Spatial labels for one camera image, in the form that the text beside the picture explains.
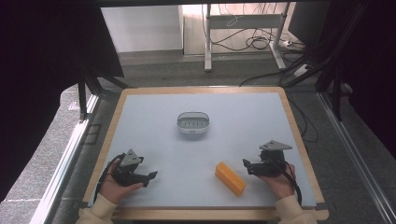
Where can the dark floor outlet plate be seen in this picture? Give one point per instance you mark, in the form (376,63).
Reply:
(93,134)

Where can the white power strip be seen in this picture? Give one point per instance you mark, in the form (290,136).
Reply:
(302,70)

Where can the black metal stand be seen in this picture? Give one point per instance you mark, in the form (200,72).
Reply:
(336,93)
(82,99)

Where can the orange soap bar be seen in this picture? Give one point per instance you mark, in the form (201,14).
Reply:
(230,178)

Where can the person's right hand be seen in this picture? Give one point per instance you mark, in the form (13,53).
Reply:
(281,186)

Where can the black curtain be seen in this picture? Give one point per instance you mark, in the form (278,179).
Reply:
(40,77)
(370,62)

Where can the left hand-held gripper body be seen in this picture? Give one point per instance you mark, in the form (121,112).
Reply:
(126,175)

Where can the aluminium rail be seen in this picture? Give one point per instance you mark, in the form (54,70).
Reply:
(63,161)
(358,165)

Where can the white metal desk frame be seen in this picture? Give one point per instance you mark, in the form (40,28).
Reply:
(246,21)

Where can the white grey soap dish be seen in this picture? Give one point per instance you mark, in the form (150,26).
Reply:
(193,122)

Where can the person's left hand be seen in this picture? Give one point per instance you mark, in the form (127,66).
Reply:
(113,189)

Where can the white cabinet panel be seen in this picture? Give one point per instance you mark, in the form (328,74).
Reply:
(141,28)

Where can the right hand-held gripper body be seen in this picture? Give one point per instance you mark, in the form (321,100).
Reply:
(271,163)

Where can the dark monitor panel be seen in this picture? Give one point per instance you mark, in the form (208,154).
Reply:
(308,23)

